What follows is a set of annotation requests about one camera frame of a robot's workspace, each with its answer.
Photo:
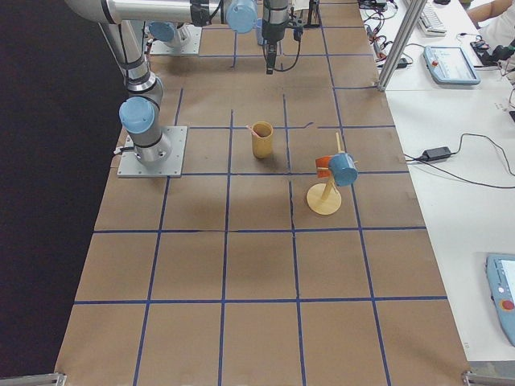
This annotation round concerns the white keyboard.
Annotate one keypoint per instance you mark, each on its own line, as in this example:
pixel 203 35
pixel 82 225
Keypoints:
pixel 429 22

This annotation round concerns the orange cup on stand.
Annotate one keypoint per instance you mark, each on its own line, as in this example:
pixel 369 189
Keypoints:
pixel 322 166

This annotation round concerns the black power adapter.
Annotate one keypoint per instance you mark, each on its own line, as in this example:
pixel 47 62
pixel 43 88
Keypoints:
pixel 435 154

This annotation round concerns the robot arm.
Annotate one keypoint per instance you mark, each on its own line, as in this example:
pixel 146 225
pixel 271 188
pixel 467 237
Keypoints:
pixel 140 113
pixel 277 17

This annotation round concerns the black wire mug rack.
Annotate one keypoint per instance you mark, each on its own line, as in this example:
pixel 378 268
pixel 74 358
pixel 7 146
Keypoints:
pixel 308 12

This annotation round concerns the blue teach pendant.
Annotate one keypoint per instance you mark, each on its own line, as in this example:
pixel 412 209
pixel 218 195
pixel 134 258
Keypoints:
pixel 450 65
pixel 500 275

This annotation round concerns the blue cup on stand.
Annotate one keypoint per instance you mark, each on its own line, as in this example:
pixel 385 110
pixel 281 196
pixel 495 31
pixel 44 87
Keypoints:
pixel 342 167

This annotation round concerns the wooden bamboo cup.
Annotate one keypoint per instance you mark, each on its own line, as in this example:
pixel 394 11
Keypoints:
pixel 262 139

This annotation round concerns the wooden mug tree stand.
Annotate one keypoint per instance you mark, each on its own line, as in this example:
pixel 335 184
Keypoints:
pixel 324 198

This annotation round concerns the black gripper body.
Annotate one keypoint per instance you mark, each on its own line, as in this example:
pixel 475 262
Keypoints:
pixel 272 35

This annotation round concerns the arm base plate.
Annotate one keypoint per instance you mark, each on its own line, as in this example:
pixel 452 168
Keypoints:
pixel 161 160
pixel 171 40

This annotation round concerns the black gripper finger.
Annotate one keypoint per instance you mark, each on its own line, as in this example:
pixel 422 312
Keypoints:
pixel 270 63

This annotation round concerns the aluminium frame post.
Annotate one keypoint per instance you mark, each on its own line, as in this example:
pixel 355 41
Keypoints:
pixel 405 31

